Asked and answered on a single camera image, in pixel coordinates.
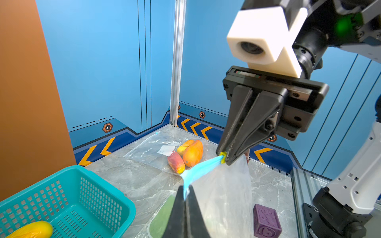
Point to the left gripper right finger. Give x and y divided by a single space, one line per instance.
195 226

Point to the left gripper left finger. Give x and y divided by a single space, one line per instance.
176 226

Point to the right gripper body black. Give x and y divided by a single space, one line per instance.
302 103

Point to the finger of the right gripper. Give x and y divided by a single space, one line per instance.
239 134
253 118

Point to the clear bags stack green print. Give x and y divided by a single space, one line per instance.
157 224

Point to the clear zip-top bag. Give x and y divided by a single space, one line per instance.
225 199
155 150

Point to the red pink mango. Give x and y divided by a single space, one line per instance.
176 162

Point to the large orange mango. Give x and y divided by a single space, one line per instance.
193 154

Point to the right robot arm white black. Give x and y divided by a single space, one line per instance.
342 208

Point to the yellow orange mango back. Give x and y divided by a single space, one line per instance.
41 229

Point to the purple cube box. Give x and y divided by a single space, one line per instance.
266 222

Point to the teal plastic basket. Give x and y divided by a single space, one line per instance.
75 201

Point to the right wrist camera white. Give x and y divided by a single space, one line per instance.
263 39

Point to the aluminium rail front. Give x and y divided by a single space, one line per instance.
305 186

